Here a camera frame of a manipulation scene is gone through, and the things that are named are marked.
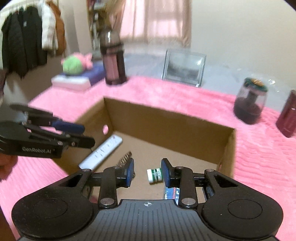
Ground blue tissue pack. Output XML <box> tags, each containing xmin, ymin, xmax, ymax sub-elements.
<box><xmin>164</xmin><ymin>187</ymin><xmax>180</xmax><ymax>204</ymax></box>

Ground brown jacket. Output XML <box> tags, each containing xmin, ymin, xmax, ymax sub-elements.
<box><xmin>47</xmin><ymin>1</ymin><xmax>66</xmax><ymax>56</ymax></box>

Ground pink fluffy blanket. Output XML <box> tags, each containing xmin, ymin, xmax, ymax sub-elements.
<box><xmin>0</xmin><ymin>75</ymin><xmax>296</xmax><ymax>241</ymax></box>

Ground brown cardboard box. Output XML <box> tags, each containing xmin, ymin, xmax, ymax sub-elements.
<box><xmin>60</xmin><ymin>98</ymin><xmax>236</xmax><ymax>199</ymax></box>

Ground white remote control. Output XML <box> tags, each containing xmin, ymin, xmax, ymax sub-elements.
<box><xmin>78</xmin><ymin>135</ymin><xmax>123</xmax><ymax>171</ymax></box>

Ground person's hand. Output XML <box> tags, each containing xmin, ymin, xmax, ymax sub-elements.
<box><xmin>0</xmin><ymin>153</ymin><xmax>18</xmax><ymax>180</ymax></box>

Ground wooden bookshelf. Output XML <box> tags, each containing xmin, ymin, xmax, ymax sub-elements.
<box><xmin>87</xmin><ymin>0</ymin><xmax>110</xmax><ymax>51</ymax></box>

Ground green pink plush toy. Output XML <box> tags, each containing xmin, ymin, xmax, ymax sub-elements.
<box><xmin>61</xmin><ymin>52</ymin><xmax>93</xmax><ymax>75</ymax></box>

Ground green white small bottle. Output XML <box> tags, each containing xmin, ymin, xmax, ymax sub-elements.
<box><xmin>147</xmin><ymin>168</ymin><xmax>163</xmax><ymax>184</ymax></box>

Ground white flat box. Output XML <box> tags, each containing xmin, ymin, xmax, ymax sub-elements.
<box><xmin>51</xmin><ymin>75</ymin><xmax>91</xmax><ymax>91</ymax></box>

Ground pink curtain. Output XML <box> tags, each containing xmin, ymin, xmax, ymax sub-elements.
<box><xmin>120</xmin><ymin>1</ymin><xmax>192</xmax><ymax>48</ymax></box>

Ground glass jar dark base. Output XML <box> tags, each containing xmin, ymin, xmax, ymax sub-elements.
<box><xmin>233</xmin><ymin>77</ymin><xmax>268</xmax><ymax>125</ymax></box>

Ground sand picture frame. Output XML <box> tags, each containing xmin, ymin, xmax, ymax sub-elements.
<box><xmin>162</xmin><ymin>49</ymin><xmax>207</xmax><ymax>87</ymax></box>

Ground purple book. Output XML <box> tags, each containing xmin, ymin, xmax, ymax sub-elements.
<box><xmin>61</xmin><ymin>64</ymin><xmax>105</xmax><ymax>86</ymax></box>

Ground dark red thermos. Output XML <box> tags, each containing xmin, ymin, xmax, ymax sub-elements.
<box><xmin>276</xmin><ymin>89</ymin><xmax>296</xmax><ymax>138</ymax></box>

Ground white puffer jacket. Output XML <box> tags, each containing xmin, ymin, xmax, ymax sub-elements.
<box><xmin>37</xmin><ymin>1</ymin><xmax>58</xmax><ymax>51</ymax></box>

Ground black jacket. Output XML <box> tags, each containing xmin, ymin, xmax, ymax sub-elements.
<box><xmin>1</xmin><ymin>6</ymin><xmax>47</xmax><ymax>78</ymax></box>

